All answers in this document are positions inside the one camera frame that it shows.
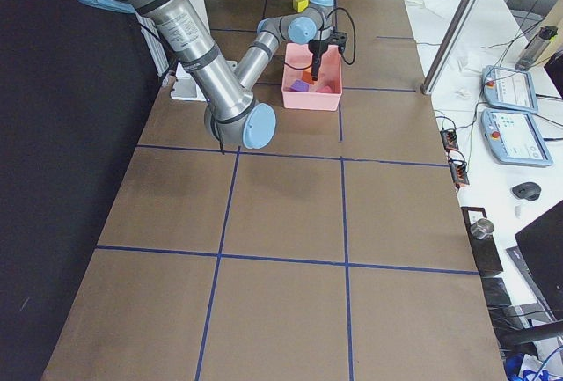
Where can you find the metal cylinder weight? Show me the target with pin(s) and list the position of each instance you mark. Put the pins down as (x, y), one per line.
(481, 229)

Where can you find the yellow foam block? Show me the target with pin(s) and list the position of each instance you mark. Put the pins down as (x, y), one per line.
(300, 5)

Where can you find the clear water bottle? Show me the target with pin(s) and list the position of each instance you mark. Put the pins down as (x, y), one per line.
(536, 46)

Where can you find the orange foam block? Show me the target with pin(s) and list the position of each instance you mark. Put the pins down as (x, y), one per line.
(307, 77)

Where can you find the white pedestal post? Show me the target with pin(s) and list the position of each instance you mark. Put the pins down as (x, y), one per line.
(187, 31)

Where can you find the black laptop monitor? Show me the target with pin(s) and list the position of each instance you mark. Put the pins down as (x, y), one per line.
(540, 243)

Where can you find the pink red foam block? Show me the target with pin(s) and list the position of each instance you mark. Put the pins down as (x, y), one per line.
(325, 89)

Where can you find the upper teach pendant tablet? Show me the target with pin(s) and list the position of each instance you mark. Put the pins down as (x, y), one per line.
(508, 88)

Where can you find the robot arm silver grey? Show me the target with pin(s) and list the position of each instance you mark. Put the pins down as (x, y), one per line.
(233, 115)

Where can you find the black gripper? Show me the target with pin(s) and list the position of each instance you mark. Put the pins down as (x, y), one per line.
(317, 47)

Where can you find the purple foam block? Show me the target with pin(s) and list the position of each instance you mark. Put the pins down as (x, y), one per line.
(300, 86)

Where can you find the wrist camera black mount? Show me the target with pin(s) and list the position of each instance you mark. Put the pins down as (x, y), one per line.
(339, 39)

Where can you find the lower teach pendant tablet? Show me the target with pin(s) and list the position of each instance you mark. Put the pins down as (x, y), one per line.
(514, 139)

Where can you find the teach pendant tablet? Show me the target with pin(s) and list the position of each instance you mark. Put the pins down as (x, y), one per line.
(508, 88)
(514, 139)

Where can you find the black computer mouse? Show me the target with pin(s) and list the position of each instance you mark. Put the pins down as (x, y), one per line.
(528, 191)

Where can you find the aluminium frame post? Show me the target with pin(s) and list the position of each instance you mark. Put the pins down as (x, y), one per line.
(449, 41)

